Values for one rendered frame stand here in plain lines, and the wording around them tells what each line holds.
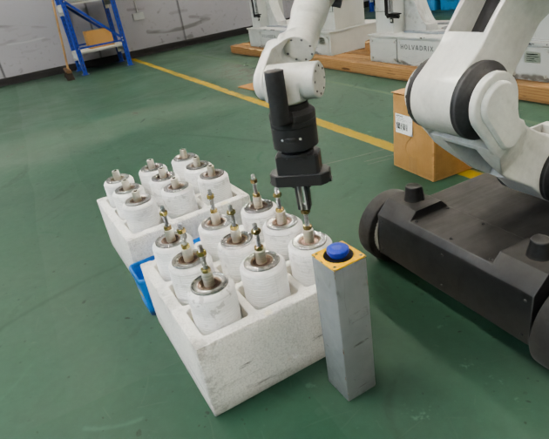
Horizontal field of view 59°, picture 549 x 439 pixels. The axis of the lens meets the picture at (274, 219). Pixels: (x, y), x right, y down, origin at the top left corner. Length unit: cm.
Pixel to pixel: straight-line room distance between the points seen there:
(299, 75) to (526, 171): 55
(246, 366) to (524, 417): 52
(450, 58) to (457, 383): 63
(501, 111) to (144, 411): 91
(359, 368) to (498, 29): 67
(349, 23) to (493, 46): 337
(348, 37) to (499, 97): 341
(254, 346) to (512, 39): 75
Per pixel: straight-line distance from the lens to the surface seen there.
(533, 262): 105
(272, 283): 98
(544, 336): 101
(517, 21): 103
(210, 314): 95
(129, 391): 118
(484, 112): 94
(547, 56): 281
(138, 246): 141
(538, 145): 117
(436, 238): 116
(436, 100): 96
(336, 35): 425
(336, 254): 84
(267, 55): 94
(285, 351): 104
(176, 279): 105
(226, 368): 99
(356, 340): 95
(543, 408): 106
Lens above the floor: 77
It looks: 27 degrees down
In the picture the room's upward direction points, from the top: 10 degrees counter-clockwise
